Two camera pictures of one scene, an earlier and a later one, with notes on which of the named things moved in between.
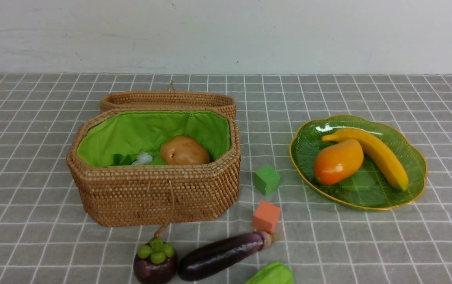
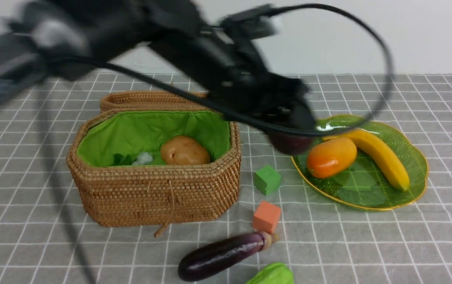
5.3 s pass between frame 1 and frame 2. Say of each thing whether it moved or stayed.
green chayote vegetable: stayed
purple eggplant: stayed
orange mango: moved
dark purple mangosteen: moved
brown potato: stayed
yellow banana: stayed
